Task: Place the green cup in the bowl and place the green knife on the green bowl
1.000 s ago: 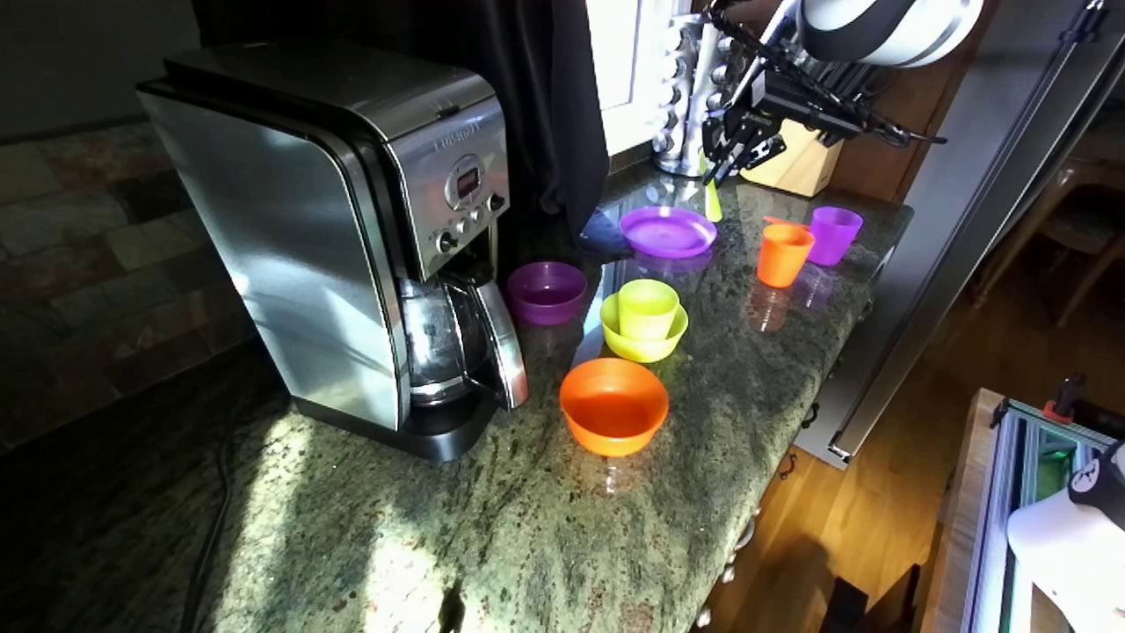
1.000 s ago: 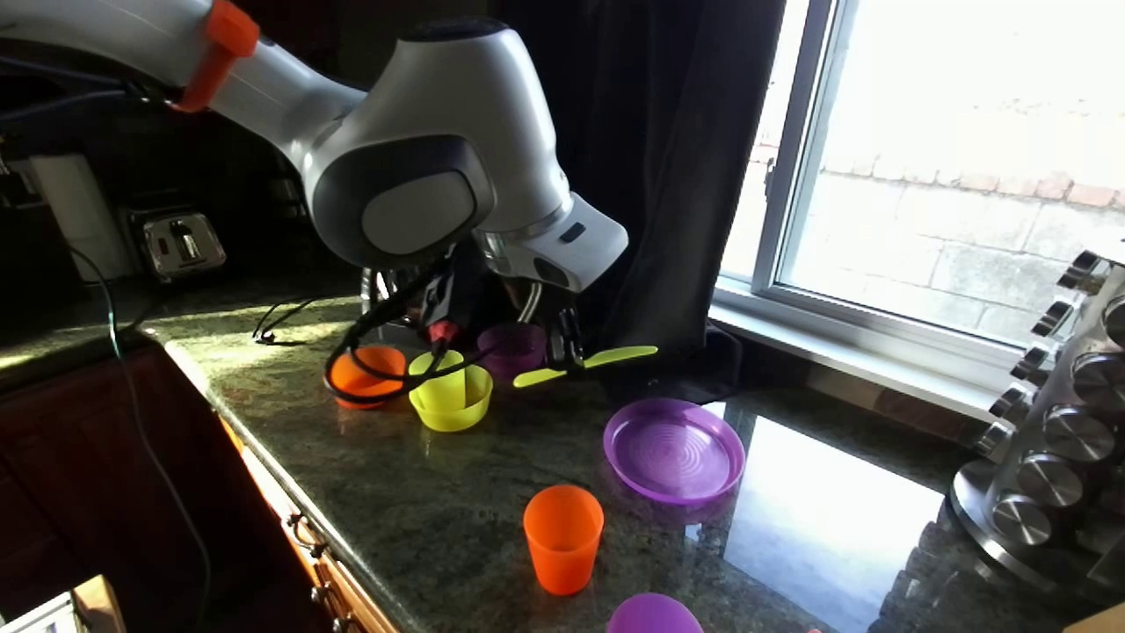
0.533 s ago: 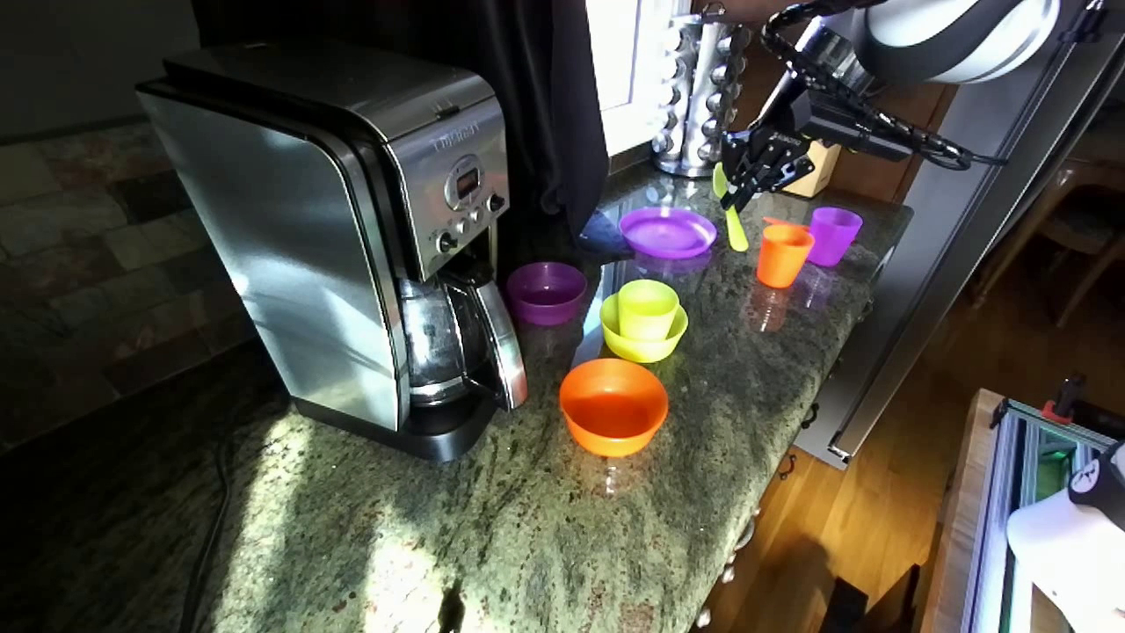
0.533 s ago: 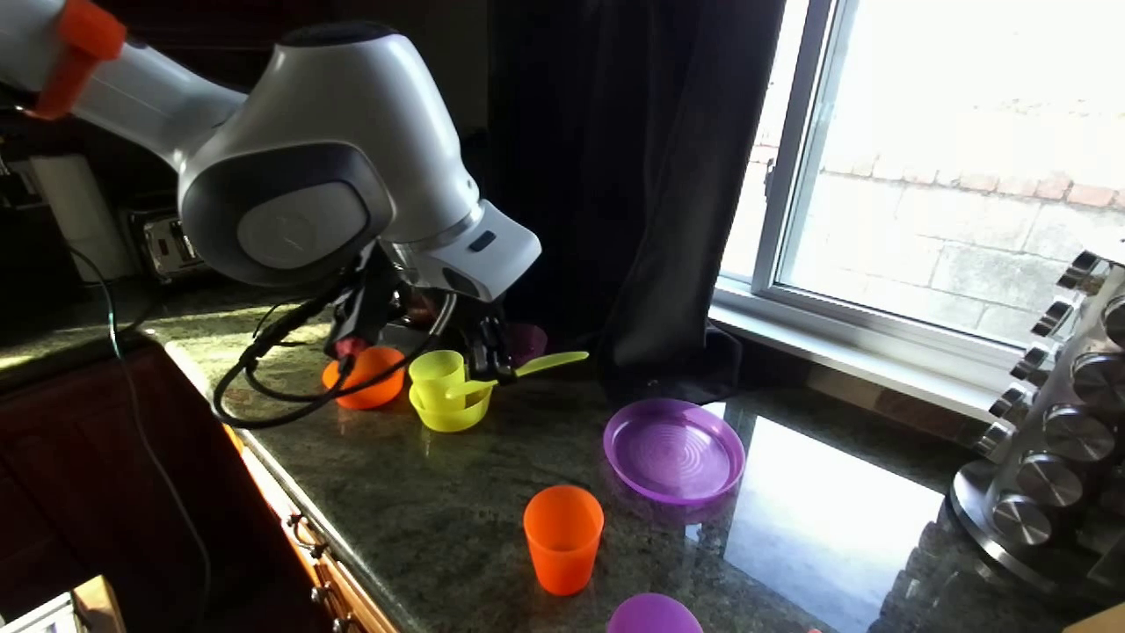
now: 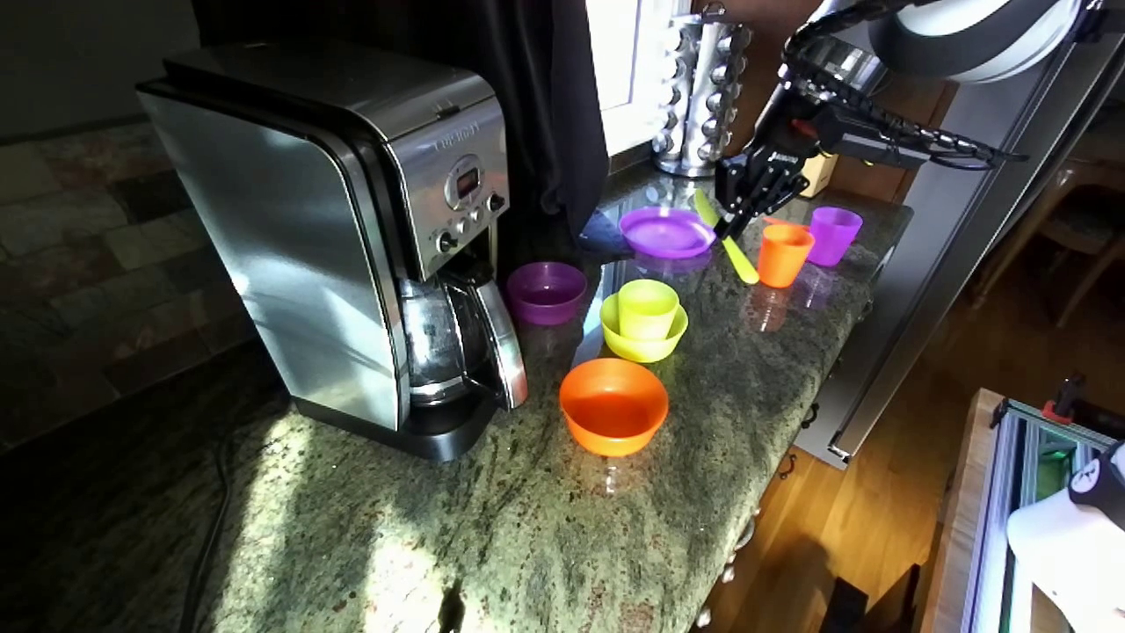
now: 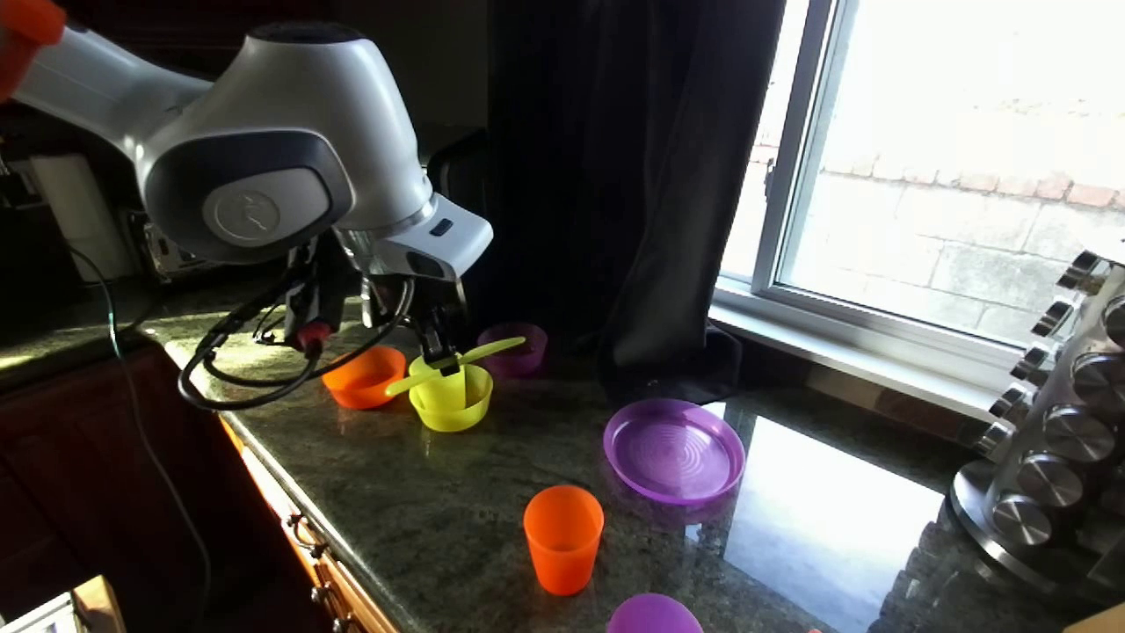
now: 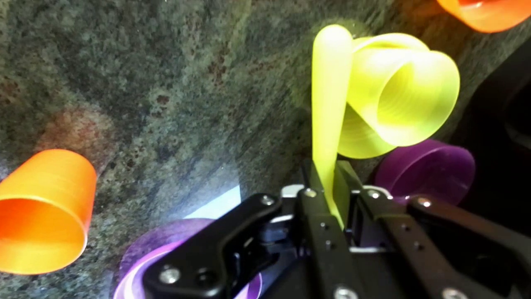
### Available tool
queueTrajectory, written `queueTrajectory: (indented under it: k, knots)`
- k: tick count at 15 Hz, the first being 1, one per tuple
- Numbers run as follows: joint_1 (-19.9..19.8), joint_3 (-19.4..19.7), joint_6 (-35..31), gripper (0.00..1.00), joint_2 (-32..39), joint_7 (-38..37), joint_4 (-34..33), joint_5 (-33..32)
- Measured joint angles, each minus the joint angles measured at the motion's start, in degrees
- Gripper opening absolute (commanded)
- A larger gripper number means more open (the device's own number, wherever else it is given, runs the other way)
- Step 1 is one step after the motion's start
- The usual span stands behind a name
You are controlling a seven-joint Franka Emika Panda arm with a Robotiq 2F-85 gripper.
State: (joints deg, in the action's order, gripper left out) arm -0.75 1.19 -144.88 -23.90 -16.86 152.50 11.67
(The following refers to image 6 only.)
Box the purple plastic cup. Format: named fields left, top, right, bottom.
left=603, top=591, right=705, bottom=633

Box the white paper towel roll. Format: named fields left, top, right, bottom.
left=26, top=151, right=152, bottom=286

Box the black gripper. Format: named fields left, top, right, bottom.
left=363, top=272, right=473, bottom=381

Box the thin green cable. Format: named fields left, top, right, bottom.
left=63, top=241, right=217, bottom=602

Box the purple plastic plate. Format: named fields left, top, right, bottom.
left=600, top=393, right=750, bottom=509

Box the wooden cabinet front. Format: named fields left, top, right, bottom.
left=214, top=407, right=401, bottom=633

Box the orange plastic cup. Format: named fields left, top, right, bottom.
left=521, top=481, right=607, bottom=602

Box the green plastic bowl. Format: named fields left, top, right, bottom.
left=403, top=359, right=494, bottom=435

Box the orange plastic bowl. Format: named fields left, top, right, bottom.
left=321, top=340, right=411, bottom=415

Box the purple plastic bowl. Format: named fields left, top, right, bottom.
left=478, top=320, right=551, bottom=381

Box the grey window frame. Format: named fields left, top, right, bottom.
left=705, top=0, right=1125, bottom=425

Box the cardboard box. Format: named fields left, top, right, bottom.
left=0, top=571, right=129, bottom=633

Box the black curtain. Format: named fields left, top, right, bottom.
left=486, top=0, right=787, bottom=407

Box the metal spice rack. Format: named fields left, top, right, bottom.
left=947, top=241, right=1125, bottom=613

